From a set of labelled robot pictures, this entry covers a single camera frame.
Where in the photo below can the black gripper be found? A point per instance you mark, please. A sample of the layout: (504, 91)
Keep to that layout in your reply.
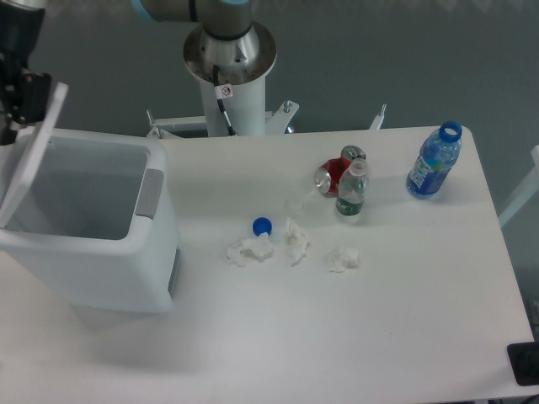
(24, 97)

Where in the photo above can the white trash can lid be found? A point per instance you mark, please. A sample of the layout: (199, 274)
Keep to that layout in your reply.
(28, 165)

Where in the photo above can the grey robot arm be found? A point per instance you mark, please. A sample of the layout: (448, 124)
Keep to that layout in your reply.
(222, 20)

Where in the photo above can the white trash can body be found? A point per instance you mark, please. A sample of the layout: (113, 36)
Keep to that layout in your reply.
(97, 224)

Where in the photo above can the blue bottle cap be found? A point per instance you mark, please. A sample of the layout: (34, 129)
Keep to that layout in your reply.
(262, 225)

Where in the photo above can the crushed red soda can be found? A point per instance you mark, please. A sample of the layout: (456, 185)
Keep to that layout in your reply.
(327, 176)

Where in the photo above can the crumpled white tissue left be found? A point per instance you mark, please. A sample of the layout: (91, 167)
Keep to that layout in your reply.
(252, 249)

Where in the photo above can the crumpled white tissue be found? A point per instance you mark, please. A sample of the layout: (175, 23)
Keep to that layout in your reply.
(297, 241)
(252, 249)
(342, 259)

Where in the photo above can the crumpled white tissue middle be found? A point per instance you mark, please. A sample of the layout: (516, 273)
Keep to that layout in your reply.
(297, 241)

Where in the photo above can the clear green-label bottle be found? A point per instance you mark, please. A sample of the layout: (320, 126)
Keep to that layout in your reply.
(352, 192)

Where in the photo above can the crumpled white tissue right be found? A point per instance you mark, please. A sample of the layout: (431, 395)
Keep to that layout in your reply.
(342, 259)

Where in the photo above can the blue drink bottle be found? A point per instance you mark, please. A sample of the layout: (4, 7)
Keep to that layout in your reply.
(437, 156)

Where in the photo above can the white furniture at right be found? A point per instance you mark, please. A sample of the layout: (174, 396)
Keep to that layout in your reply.
(522, 193)

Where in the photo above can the black device at edge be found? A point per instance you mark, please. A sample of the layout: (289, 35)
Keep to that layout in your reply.
(524, 362)

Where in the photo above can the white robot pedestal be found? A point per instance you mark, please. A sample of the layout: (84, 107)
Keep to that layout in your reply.
(232, 79)

